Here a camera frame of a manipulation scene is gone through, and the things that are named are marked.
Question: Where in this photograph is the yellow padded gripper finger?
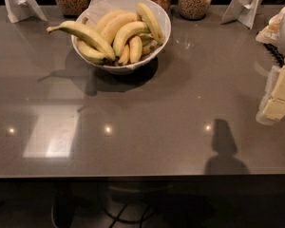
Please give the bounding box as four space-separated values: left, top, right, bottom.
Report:
261 62 285 122

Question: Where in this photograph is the right white paper stand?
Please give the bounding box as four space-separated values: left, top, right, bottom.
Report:
221 0 263 29

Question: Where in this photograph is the white bowl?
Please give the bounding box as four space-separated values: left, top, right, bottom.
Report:
71 0 171 75

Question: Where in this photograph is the middle curved banana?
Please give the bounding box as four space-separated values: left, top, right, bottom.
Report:
113 21 149 57

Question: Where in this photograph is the lower left banana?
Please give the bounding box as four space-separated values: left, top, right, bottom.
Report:
76 39 106 65

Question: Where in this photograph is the top left banana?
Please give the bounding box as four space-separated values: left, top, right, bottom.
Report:
93 9 125 32

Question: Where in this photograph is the short upright banana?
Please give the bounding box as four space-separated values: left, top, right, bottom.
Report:
129 36 143 64

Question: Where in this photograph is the small banana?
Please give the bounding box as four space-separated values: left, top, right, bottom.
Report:
142 40 158 55
118 44 130 66

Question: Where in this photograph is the yellow banana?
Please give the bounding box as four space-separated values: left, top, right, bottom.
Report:
136 3 164 46

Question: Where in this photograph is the upper middle banana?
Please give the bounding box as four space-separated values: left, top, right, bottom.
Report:
101 12 139 45

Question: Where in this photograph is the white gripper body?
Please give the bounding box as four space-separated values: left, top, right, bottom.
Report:
255 65 285 126

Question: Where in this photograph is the long banana on rim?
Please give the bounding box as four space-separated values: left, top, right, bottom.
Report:
47 21 116 61

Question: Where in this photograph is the white paper in bowl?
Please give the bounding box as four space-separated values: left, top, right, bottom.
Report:
85 0 114 25

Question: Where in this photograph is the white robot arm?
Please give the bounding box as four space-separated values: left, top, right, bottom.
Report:
256 7 285 125

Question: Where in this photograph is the right glass jar of grains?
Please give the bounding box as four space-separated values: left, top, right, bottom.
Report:
179 0 212 20

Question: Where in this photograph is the white paper stand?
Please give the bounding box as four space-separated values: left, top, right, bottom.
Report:
4 0 47 23
221 0 263 29

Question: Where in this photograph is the small banana right bottom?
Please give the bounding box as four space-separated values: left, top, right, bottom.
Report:
142 40 158 55

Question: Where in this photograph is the left white paper stand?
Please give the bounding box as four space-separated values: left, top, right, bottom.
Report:
4 0 47 23

